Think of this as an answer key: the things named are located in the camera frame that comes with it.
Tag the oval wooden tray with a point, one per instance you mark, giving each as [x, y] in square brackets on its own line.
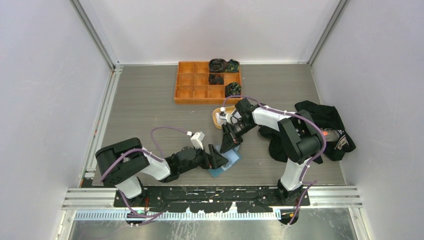
[228, 108]

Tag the dark rolled sock top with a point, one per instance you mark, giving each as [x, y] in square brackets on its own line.
[217, 65]

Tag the dark rolled sock middle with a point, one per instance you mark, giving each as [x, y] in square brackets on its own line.
[215, 79]

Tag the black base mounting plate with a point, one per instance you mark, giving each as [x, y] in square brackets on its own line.
[213, 199]

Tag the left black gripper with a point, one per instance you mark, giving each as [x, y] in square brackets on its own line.
[211, 161]

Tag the dark rolled sock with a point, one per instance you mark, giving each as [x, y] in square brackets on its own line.
[217, 65]
[215, 79]

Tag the aluminium frame rail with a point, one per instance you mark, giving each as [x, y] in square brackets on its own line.
[96, 204]

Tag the blue leather card holder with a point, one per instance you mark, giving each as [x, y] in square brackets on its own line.
[233, 156]

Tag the green rolled sock top right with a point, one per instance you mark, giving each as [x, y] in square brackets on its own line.
[233, 66]

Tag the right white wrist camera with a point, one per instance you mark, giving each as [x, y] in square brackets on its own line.
[223, 116]

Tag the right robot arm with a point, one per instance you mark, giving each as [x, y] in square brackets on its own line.
[302, 140]

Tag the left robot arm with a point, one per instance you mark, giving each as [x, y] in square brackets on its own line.
[120, 163]

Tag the black garment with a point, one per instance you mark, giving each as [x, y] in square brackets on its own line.
[325, 117]

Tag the orange compartment organizer tray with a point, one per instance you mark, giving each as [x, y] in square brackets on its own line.
[192, 84]

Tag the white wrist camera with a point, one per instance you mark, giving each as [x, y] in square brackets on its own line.
[196, 139]
[223, 116]

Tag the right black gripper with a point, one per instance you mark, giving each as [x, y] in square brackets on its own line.
[230, 139]

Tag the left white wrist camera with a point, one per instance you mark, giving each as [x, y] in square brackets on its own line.
[196, 139]

